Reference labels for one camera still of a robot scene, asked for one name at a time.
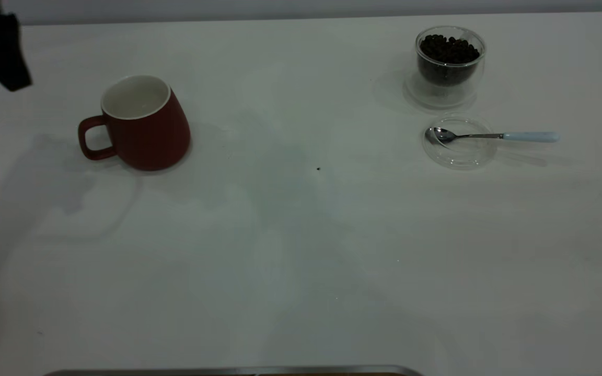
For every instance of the red ceramic mug white inside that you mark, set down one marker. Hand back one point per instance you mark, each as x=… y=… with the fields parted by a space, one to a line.
x=149 y=136

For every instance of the heap of coffee beans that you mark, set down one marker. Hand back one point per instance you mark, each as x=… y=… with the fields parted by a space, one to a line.
x=447 y=52

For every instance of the double-walled clear glass cup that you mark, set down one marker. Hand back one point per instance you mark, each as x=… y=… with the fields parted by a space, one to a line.
x=444 y=96

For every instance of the grey metal bar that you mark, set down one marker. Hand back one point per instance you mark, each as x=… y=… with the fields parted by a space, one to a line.
x=228 y=371

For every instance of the shallow clear glass dish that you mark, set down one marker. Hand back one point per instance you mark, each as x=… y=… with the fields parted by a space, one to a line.
x=460 y=156

